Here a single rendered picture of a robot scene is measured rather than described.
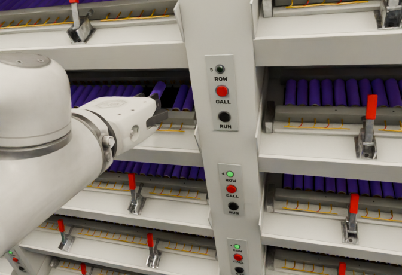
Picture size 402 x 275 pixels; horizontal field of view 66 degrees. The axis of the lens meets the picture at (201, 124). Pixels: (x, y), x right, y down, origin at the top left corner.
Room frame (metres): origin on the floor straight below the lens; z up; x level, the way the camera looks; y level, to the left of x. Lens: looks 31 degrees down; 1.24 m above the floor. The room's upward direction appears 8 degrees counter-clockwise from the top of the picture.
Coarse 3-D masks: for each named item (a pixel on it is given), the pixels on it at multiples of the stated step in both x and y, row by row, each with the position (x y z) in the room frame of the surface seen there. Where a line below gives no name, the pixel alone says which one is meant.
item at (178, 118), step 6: (168, 114) 0.50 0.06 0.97; (174, 114) 0.50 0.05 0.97; (180, 114) 0.50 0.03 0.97; (186, 114) 0.49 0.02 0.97; (192, 114) 0.49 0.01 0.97; (168, 120) 0.50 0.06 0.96; (174, 120) 0.49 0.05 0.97; (180, 120) 0.49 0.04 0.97; (186, 120) 0.48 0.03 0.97; (192, 120) 0.48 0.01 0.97
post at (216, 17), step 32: (192, 0) 0.42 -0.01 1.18; (224, 0) 0.41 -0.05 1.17; (192, 32) 0.42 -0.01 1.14; (224, 32) 0.41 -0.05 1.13; (192, 64) 0.43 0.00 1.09; (256, 96) 0.41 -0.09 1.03; (256, 128) 0.40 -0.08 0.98; (224, 160) 0.41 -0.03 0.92; (256, 160) 0.40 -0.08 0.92; (256, 192) 0.40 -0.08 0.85; (224, 224) 0.42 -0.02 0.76; (256, 224) 0.40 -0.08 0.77; (224, 256) 0.42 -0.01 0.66; (256, 256) 0.40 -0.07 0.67
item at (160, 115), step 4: (156, 112) 0.39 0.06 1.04; (160, 112) 0.39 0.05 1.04; (164, 112) 0.39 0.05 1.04; (152, 116) 0.38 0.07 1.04; (156, 116) 0.38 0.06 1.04; (160, 116) 0.39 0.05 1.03; (164, 116) 0.39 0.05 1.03; (148, 120) 0.37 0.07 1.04; (152, 120) 0.37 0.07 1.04; (156, 120) 0.38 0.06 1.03; (160, 120) 0.38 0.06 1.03; (148, 124) 0.37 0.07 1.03; (152, 124) 0.37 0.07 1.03
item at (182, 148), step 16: (160, 128) 0.50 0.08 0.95; (144, 144) 0.48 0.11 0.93; (160, 144) 0.47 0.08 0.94; (176, 144) 0.46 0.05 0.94; (192, 144) 0.45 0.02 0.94; (128, 160) 0.49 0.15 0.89; (144, 160) 0.48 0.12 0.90; (160, 160) 0.47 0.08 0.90; (176, 160) 0.45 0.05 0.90; (192, 160) 0.44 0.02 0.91
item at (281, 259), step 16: (272, 256) 0.45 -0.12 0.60; (288, 256) 0.44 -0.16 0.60; (304, 256) 0.43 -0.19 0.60; (320, 256) 0.43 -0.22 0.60; (336, 256) 0.43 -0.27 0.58; (272, 272) 0.43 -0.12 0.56; (288, 272) 0.42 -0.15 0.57; (304, 272) 0.42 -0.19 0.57; (320, 272) 0.41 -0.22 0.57; (336, 272) 0.40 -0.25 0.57; (352, 272) 0.40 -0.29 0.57; (368, 272) 0.39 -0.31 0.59; (384, 272) 0.37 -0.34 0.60; (400, 272) 0.37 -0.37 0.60
